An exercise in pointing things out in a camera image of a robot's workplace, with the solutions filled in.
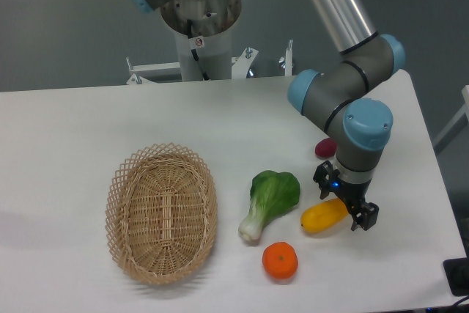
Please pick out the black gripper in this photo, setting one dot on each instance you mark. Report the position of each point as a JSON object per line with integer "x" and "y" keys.
{"x": 364, "y": 214}

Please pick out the yellow mango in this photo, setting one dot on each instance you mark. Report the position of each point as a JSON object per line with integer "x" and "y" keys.
{"x": 323, "y": 216}

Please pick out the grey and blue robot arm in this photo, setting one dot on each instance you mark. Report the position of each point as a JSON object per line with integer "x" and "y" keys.
{"x": 336, "y": 102}

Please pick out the purple sweet potato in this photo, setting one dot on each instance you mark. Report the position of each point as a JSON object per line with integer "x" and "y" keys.
{"x": 326, "y": 148}

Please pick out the green bok choy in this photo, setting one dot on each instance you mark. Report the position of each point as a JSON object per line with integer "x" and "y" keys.
{"x": 272, "y": 194}

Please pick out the orange tangerine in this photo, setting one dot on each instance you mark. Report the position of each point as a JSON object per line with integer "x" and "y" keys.
{"x": 280, "y": 261}

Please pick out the black device at table edge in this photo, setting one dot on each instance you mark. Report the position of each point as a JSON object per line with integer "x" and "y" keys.
{"x": 456, "y": 271}

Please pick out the woven wicker basket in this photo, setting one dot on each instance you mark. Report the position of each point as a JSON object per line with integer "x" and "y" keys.
{"x": 161, "y": 214}

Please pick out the white frame at right edge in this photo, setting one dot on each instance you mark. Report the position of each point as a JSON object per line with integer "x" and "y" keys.
{"x": 453, "y": 127}

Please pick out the white pedestal base frame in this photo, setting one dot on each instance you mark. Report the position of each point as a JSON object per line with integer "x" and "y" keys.
{"x": 241, "y": 67}

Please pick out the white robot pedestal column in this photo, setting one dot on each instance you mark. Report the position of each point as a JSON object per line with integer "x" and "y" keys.
{"x": 205, "y": 58}

